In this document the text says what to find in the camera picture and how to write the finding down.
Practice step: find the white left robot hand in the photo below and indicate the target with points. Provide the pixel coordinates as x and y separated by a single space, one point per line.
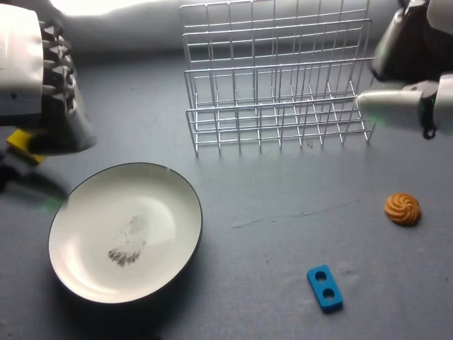
21 53

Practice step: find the white plate with dark rim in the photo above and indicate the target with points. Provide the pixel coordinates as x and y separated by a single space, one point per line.
194 260

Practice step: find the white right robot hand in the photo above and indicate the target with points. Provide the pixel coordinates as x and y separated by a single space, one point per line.
403 46

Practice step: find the blue block with two holes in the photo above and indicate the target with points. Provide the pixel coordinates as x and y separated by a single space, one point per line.
325 284

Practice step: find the orange swirl cookie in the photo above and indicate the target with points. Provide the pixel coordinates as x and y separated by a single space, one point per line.
402 209

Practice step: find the yellow rectangular block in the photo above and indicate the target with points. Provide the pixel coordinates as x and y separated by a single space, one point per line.
19 141

